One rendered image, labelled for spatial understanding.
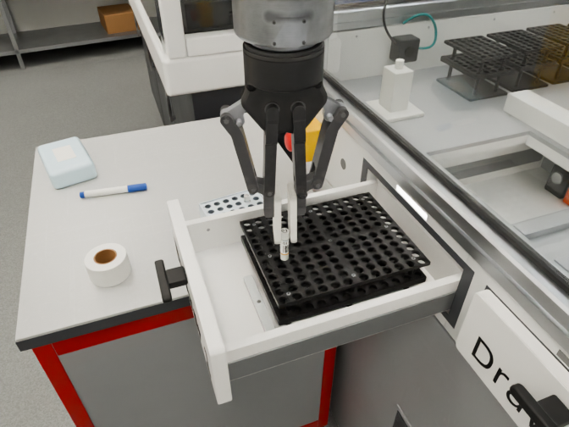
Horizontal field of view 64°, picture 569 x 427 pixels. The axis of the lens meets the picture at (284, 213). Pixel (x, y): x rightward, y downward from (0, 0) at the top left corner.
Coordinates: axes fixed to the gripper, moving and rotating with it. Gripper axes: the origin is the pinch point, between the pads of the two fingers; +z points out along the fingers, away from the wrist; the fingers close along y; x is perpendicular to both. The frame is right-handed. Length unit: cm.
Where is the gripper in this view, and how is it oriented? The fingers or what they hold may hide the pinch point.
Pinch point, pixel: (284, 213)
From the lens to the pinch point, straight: 54.1
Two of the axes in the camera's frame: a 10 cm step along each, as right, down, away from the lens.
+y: 9.9, -0.7, 0.8
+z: 0.0, 7.8, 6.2
